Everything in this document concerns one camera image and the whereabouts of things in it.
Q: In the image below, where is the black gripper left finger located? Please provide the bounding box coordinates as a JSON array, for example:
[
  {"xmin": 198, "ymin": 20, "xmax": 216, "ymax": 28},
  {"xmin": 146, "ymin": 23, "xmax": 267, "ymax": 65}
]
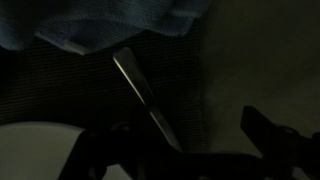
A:
[{"xmin": 58, "ymin": 123, "xmax": 188, "ymax": 180}]

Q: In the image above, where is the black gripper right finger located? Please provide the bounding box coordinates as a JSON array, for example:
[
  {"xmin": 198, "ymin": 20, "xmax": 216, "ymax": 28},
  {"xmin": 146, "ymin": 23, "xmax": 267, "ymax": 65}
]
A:
[{"xmin": 240, "ymin": 105, "xmax": 320, "ymax": 180}]

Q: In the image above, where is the large white plate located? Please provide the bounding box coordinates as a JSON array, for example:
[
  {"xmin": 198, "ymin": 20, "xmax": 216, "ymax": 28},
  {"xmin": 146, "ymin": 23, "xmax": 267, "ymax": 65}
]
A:
[{"xmin": 0, "ymin": 121, "xmax": 134, "ymax": 180}]

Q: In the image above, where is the black woven placemat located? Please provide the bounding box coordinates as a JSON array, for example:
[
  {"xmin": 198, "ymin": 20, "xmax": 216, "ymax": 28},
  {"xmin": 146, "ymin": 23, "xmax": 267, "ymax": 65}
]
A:
[{"xmin": 0, "ymin": 18, "xmax": 208, "ymax": 153}]

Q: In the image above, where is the blue folded cloth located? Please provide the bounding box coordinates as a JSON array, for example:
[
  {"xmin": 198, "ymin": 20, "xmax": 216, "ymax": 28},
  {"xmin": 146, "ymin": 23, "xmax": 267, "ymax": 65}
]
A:
[{"xmin": 0, "ymin": 0, "xmax": 212, "ymax": 57}]

